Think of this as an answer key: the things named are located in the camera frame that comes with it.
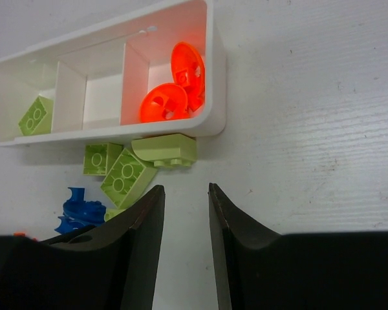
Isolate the green curved slope lego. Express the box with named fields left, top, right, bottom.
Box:
left=131, top=134, right=198, bottom=168

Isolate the orange dome lego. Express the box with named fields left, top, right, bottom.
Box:
left=139, top=83, right=190, bottom=123
left=171, top=42, right=206, bottom=112

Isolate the small orange lego piece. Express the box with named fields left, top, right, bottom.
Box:
left=13, top=232, right=38, bottom=242

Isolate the large blue arch lego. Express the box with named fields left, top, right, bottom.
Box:
left=54, top=187, right=106, bottom=234

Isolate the green lego brick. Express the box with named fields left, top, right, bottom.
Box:
left=104, top=209, right=124, bottom=222

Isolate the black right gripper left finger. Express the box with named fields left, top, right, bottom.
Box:
left=0, top=185, right=165, bottom=309

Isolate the green studded square lego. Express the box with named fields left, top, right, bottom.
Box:
left=18, top=96, right=54, bottom=136

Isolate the white three-compartment plastic tray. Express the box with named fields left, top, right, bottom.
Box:
left=0, top=1, right=226, bottom=147

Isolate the green long lego upside-down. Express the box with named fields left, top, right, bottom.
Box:
left=100, top=148, right=158, bottom=209

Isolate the green square lego upside-down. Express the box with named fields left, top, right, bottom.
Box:
left=83, top=143, right=123, bottom=176

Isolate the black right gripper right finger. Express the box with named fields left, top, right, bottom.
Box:
left=208, top=183, right=388, bottom=309

